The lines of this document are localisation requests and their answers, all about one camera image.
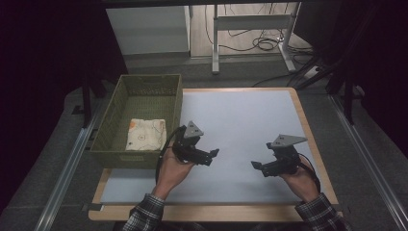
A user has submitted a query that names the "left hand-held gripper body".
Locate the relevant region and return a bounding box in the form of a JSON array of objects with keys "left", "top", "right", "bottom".
[{"left": 173, "top": 120, "right": 207, "bottom": 165}]

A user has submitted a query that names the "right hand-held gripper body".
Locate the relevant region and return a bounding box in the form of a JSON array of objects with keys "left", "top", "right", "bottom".
[{"left": 266, "top": 133, "right": 309, "bottom": 176}]

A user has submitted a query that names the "cream printed towel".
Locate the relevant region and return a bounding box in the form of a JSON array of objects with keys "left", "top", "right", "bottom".
[{"left": 124, "top": 117, "right": 168, "bottom": 152}]

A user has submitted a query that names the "green woven basket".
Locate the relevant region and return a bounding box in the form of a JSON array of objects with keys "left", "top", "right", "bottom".
[{"left": 89, "top": 73, "right": 184, "bottom": 170}]

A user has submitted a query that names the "person's right hand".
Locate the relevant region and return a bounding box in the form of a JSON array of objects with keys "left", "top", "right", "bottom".
[{"left": 278, "top": 160, "right": 321, "bottom": 203}]

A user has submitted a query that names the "person's left hand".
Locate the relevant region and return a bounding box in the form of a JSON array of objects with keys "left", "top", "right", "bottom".
[{"left": 151, "top": 147, "right": 195, "bottom": 200}]

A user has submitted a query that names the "grey foam mat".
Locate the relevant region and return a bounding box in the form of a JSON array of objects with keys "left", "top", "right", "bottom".
[{"left": 99, "top": 89, "right": 328, "bottom": 207}]

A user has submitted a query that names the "black metal stand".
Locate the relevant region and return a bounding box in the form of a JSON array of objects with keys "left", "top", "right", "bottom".
[
  {"left": 326, "top": 64, "right": 366, "bottom": 126},
  {"left": 81, "top": 73, "right": 107, "bottom": 130}
]

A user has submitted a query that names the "white power strip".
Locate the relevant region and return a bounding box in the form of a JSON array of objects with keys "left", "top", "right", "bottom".
[{"left": 302, "top": 64, "right": 322, "bottom": 80}]

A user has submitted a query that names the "white cabinet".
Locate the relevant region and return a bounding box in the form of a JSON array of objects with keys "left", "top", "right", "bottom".
[{"left": 105, "top": 5, "right": 191, "bottom": 56}]

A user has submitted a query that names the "dark curtain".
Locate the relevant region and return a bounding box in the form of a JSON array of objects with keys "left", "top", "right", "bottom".
[
  {"left": 293, "top": 0, "right": 408, "bottom": 159},
  {"left": 0, "top": 0, "right": 130, "bottom": 213}
]

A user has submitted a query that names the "left hand-held gripper black cable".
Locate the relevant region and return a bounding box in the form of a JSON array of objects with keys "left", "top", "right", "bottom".
[{"left": 155, "top": 125, "right": 188, "bottom": 185}]

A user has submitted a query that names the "hand-held gripper black cable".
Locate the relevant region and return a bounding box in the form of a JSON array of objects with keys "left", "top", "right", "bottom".
[
  {"left": 296, "top": 152, "right": 322, "bottom": 193},
  {"left": 155, "top": 125, "right": 188, "bottom": 185}
]

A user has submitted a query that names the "right hand-held gripper black cable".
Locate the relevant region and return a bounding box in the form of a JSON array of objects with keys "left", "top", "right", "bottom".
[{"left": 296, "top": 152, "right": 322, "bottom": 193}]

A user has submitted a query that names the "aluminium floor rail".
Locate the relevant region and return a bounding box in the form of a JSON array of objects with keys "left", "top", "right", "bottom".
[
  {"left": 33, "top": 98, "right": 104, "bottom": 231},
  {"left": 329, "top": 93, "right": 408, "bottom": 231}
]

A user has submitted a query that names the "tangle of black floor cables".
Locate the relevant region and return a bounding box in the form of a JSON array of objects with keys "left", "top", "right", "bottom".
[{"left": 204, "top": 2, "right": 316, "bottom": 56}]

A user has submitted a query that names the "white metal desk frame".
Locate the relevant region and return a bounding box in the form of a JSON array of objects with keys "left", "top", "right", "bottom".
[{"left": 211, "top": 2, "right": 301, "bottom": 76}]

